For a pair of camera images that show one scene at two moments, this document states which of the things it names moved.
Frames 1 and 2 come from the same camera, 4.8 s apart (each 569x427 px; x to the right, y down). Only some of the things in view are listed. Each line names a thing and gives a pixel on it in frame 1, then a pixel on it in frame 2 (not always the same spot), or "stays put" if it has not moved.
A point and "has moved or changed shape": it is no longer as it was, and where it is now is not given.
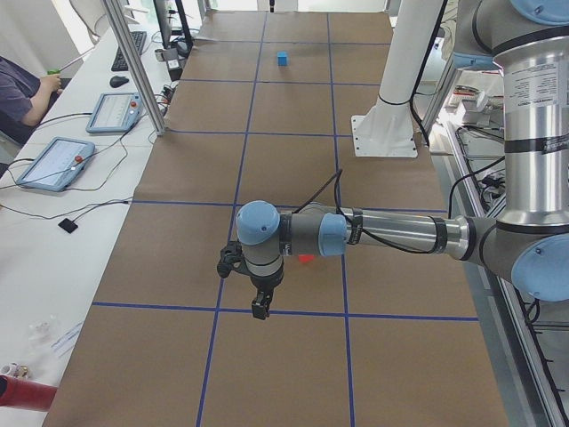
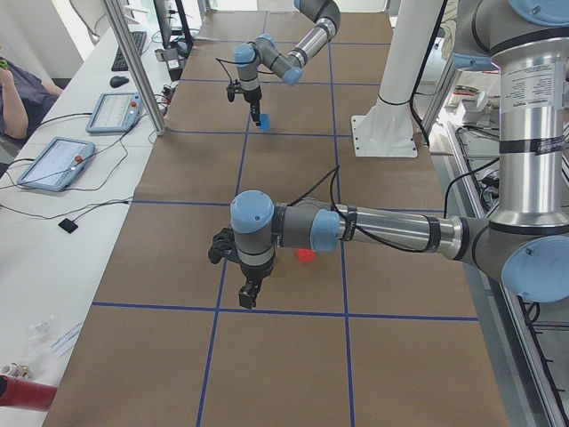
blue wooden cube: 282,59 has moved or changed shape
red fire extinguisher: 26,394 stays put
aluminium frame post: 144,89 stays put
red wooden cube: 306,258 stays put
